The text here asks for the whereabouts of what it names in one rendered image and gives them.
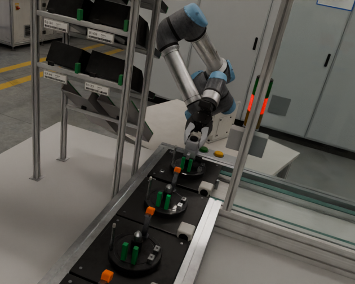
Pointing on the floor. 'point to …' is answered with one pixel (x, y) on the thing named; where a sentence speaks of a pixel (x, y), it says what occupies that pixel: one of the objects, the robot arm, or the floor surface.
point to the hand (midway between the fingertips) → (192, 142)
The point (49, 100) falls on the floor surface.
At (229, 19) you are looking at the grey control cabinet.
